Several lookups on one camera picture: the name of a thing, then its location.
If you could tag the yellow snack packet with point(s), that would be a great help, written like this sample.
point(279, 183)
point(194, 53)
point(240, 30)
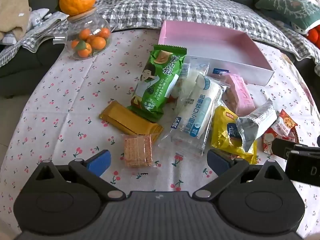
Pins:
point(222, 135)

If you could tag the green embroidered cushion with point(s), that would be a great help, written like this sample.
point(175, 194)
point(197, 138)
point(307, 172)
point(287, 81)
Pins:
point(282, 5)

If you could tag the gold snack packet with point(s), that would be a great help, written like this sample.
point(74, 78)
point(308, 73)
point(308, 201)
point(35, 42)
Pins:
point(125, 120)

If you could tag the clear-wrapped wafer biscuit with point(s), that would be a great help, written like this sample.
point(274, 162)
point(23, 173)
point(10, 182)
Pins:
point(138, 151)

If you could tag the pink cardboard box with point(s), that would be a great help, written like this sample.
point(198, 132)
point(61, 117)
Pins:
point(200, 40)

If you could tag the cluster of small oranges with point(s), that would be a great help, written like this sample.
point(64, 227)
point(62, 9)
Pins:
point(98, 43)

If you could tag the grey plaid blanket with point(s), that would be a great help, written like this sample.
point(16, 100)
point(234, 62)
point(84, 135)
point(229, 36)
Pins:
point(175, 7)

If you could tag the orange plush toy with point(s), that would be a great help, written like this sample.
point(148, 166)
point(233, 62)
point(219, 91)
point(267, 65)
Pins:
point(315, 36)

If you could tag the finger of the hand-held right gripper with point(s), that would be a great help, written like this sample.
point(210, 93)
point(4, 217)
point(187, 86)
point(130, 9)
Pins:
point(281, 147)

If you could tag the green snack packet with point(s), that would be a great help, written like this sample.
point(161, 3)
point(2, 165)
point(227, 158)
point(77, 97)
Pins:
point(155, 80)

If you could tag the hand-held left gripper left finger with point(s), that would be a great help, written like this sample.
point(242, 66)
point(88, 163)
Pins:
point(100, 161)

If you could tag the white crumpled bag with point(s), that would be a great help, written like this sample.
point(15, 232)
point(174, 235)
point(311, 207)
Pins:
point(40, 17)

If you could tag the large white bread packet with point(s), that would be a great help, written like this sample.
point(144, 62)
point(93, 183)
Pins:
point(197, 110)

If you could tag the pink snack packet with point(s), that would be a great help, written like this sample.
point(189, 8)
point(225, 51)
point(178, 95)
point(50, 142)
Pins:
point(240, 92)

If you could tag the cork jar lid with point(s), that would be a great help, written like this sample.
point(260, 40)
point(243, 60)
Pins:
point(82, 17)

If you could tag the white cookie print snack packet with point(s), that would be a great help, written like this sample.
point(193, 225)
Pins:
point(286, 123)

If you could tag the cherry print tablecloth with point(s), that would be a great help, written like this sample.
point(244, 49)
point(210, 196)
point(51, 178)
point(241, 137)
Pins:
point(75, 92)

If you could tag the glass jar with spout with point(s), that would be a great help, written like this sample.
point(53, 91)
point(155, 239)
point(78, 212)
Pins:
point(75, 30)

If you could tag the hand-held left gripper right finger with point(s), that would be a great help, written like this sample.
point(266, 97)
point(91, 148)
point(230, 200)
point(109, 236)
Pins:
point(220, 161)

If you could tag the silver snack packet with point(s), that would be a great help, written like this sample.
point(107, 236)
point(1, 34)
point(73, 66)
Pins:
point(252, 125)

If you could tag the beige plush cloth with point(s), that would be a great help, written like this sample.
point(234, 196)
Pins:
point(12, 7)

